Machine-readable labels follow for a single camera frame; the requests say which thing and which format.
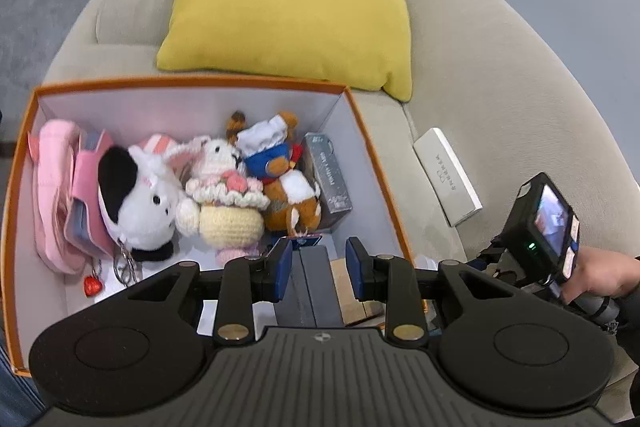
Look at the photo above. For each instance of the beige sofa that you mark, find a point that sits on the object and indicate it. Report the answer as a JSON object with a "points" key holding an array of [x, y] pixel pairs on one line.
{"points": [[500, 72]]}

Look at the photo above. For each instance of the orange cardboard box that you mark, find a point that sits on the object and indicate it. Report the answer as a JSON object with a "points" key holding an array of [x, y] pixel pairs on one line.
{"points": [[190, 107]]}

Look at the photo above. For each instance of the pink fabric bag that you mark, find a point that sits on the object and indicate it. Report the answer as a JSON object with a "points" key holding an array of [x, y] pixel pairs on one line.
{"points": [[50, 202]]}

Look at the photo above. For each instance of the pink and grey wallet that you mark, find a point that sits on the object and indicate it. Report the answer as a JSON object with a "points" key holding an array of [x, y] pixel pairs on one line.
{"points": [[87, 172]]}

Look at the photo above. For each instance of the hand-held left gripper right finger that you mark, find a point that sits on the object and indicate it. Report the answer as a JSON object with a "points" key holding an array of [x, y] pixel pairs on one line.
{"points": [[352, 268]]}

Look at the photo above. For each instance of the black rectangular box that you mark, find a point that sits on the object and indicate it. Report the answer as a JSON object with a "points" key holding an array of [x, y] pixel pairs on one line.
{"points": [[307, 289]]}

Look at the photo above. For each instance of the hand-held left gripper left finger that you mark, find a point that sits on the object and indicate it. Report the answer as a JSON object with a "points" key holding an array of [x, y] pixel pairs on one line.
{"points": [[285, 268]]}

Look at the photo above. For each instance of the bear plush blue clothes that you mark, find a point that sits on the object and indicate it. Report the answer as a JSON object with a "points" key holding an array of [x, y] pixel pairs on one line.
{"points": [[277, 157]]}

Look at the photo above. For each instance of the white flat box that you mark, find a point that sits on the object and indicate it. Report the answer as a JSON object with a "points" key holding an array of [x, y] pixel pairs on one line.
{"points": [[447, 177]]}

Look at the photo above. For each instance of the white dog plush black ears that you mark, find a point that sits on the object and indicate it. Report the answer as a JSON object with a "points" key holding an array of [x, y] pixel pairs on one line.
{"points": [[145, 202]]}

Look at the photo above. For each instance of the red heart charm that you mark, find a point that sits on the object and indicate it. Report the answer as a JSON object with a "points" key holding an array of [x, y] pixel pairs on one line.
{"points": [[93, 287]]}

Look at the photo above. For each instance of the grey rectangular box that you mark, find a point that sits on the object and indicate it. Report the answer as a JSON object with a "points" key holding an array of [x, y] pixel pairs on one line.
{"points": [[327, 179]]}

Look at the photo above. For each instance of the crochet bunny plush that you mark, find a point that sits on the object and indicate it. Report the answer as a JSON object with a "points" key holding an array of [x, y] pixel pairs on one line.
{"points": [[220, 164]]}

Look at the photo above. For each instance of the person's right hand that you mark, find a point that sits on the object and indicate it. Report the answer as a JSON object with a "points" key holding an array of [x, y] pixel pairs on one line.
{"points": [[602, 272]]}

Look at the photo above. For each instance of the metal keyring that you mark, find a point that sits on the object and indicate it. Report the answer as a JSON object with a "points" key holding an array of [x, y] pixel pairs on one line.
{"points": [[125, 268]]}

